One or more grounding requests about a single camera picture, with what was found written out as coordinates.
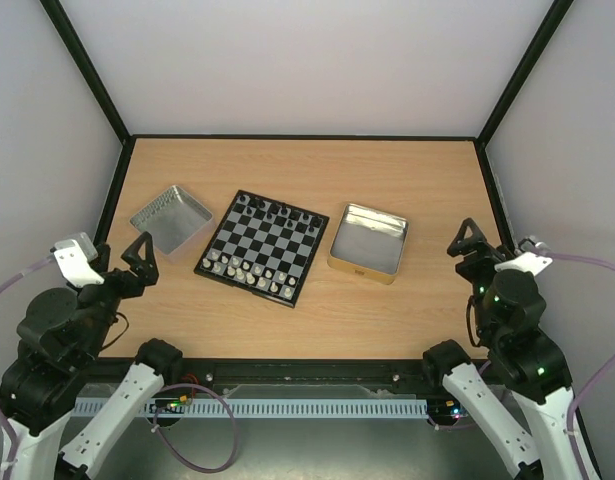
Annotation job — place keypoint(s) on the gold rimmed metal tin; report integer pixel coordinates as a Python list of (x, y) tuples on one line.
[(369, 243)]

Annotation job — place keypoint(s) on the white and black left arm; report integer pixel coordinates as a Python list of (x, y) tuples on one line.
[(62, 334)]

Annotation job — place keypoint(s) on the circuit board with led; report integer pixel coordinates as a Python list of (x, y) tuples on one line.
[(175, 405), (446, 410)]

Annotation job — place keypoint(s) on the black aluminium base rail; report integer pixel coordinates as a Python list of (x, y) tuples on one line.
[(307, 372)]

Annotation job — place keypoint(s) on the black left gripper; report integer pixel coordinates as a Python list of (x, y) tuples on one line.
[(148, 272)]

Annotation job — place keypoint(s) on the left circuit board with LED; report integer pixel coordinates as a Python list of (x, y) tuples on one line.
[(175, 405)]

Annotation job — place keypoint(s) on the light blue slotted cable duct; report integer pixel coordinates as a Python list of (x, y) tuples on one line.
[(87, 407)]

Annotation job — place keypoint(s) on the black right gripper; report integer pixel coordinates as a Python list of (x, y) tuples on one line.
[(475, 260)]

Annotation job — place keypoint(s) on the black and silver chessboard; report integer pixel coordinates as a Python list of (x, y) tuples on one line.
[(288, 251)]

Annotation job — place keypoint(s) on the black cage frame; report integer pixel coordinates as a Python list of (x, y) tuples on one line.
[(429, 328)]

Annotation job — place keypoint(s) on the silver textured metal tray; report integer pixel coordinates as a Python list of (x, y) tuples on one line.
[(176, 220)]

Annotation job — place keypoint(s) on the black chess pieces row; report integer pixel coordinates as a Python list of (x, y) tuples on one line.
[(258, 213)]

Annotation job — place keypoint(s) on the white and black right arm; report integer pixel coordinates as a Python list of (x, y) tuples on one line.
[(504, 312)]

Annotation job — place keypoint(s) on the right circuit board with LED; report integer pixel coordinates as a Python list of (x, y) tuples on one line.
[(446, 410)]

